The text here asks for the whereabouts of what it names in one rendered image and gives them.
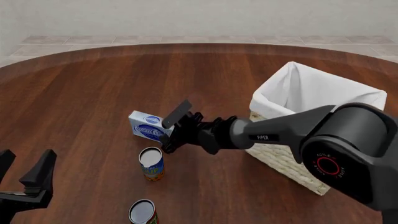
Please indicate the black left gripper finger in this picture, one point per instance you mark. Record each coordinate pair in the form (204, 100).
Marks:
(5, 161)
(40, 172)

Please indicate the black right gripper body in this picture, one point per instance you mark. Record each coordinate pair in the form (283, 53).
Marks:
(180, 137)

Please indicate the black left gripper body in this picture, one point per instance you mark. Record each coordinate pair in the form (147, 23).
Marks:
(21, 200)

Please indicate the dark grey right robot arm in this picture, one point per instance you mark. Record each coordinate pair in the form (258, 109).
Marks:
(342, 140)

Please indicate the blue white cream cheese box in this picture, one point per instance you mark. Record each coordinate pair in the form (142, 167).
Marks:
(144, 126)

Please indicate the woven basket with white liner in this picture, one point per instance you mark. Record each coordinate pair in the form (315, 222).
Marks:
(298, 93)

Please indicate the soup can with blue label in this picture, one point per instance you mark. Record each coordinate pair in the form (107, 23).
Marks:
(152, 163)

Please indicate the can with red label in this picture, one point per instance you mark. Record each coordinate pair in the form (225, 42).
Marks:
(143, 212)

